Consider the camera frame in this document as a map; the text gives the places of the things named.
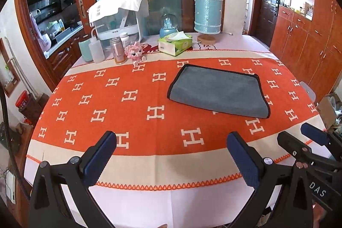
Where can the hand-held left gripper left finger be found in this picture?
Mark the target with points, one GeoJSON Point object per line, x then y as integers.
{"type": "Point", "coordinates": [100, 157]}

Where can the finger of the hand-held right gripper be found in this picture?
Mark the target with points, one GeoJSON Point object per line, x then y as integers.
{"type": "Point", "coordinates": [292, 142]}
{"type": "Point", "coordinates": [315, 134]}

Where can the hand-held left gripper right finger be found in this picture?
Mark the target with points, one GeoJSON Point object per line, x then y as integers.
{"type": "Point", "coordinates": [244, 158]}

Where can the grey towel with black trim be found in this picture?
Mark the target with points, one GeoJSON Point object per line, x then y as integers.
{"type": "Point", "coordinates": [221, 91]}

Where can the cardboard box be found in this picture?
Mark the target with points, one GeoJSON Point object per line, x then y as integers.
{"type": "Point", "coordinates": [330, 110]}

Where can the orange patterned blanket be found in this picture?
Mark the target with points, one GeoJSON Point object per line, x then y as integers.
{"type": "Point", "coordinates": [149, 121]}

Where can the wooden shelf cabinet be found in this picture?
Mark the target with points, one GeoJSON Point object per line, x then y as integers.
{"type": "Point", "coordinates": [310, 38]}

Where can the red lidded container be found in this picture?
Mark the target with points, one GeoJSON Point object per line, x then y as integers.
{"type": "Point", "coordinates": [22, 99]}

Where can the pale teal cup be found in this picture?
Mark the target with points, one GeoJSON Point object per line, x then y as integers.
{"type": "Point", "coordinates": [85, 51]}

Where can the metal bottle with amber base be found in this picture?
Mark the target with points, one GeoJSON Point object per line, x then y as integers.
{"type": "Point", "coordinates": [117, 51]}

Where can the clear squeeze bottle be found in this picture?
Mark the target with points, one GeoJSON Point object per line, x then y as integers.
{"type": "Point", "coordinates": [96, 49]}

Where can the pink crochet toy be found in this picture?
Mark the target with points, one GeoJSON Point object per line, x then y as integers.
{"type": "Point", "coordinates": [133, 51]}

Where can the wooden kitchen base cabinet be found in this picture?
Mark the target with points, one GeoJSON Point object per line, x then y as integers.
{"type": "Point", "coordinates": [62, 53]}

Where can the white pill bottle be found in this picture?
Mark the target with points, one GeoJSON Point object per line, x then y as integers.
{"type": "Point", "coordinates": [124, 39]}

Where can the wooden framed picture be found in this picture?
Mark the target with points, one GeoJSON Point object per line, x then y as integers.
{"type": "Point", "coordinates": [8, 70]}

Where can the white countertop appliance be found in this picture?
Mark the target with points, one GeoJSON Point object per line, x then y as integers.
{"type": "Point", "coordinates": [117, 27]}

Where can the green tissue box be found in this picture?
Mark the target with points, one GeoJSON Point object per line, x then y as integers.
{"type": "Point", "coordinates": [175, 45]}

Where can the dark wooden entrance door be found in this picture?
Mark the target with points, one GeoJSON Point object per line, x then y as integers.
{"type": "Point", "coordinates": [268, 3]}

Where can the blue snow globe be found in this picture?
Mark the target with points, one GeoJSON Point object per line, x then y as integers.
{"type": "Point", "coordinates": [168, 26]}

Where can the light blue table lamp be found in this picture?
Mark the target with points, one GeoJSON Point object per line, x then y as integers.
{"type": "Point", "coordinates": [208, 14]}

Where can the white cloth cover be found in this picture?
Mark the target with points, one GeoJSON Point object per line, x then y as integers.
{"type": "Point", "coordinates": [120, 5]}

